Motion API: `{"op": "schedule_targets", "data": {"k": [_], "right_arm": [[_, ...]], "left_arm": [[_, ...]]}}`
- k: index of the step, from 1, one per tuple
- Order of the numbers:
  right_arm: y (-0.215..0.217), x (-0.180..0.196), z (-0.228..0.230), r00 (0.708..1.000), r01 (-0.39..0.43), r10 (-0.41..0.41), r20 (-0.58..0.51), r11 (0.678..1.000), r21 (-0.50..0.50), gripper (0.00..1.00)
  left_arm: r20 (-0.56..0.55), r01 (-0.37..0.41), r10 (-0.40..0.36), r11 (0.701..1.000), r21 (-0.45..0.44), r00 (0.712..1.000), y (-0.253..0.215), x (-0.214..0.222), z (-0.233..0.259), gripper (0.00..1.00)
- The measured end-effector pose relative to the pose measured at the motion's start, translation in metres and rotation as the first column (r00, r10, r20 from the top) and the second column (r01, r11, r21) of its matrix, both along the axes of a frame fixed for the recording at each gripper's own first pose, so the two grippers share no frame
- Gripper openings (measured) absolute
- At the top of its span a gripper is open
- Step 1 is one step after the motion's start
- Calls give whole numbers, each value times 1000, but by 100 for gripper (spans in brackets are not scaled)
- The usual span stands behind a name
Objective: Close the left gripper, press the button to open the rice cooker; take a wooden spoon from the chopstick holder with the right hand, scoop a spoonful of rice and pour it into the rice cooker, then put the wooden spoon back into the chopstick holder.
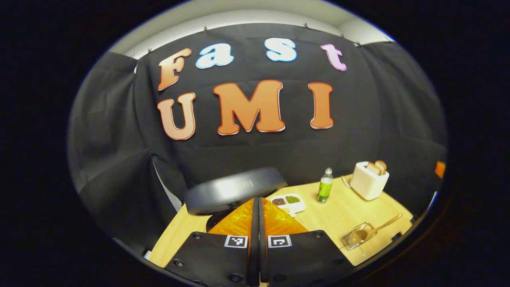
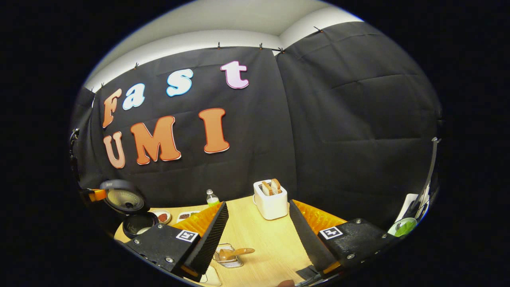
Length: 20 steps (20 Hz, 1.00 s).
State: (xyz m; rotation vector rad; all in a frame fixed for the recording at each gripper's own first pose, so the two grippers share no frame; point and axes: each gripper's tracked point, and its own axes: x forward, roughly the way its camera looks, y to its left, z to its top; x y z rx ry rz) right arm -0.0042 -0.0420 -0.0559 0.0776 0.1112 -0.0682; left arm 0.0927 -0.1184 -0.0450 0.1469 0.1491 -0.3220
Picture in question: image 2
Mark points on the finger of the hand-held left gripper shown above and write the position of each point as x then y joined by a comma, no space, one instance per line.
96,195

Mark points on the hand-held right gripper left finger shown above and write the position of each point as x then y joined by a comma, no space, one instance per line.
207,239

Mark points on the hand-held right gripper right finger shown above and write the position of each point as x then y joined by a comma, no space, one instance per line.
308,239

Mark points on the black and cream rice cooker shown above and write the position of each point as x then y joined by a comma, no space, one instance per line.
123,197

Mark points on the wooden spoon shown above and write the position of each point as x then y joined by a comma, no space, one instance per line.
239,251

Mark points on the white rectangular dish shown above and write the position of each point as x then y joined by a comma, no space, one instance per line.
185,216

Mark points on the cream rectangular tray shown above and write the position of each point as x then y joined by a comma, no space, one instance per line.
211,277

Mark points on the green drink bottle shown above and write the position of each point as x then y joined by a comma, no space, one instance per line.
212,200

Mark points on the white toaster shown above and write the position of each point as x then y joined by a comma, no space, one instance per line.
271,207

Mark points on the small white bowl red grains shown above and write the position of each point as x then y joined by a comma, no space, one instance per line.
162,217

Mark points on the toast slice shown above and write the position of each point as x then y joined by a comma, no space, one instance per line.
266,188
275,185

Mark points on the white bowl with green leaves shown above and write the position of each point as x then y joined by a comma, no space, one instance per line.
404,228

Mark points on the white board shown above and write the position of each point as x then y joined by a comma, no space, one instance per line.
410,202

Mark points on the black backdrop cloth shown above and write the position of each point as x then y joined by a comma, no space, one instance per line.
318,119

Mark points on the thin grey pole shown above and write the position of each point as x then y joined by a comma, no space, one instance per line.
432,171

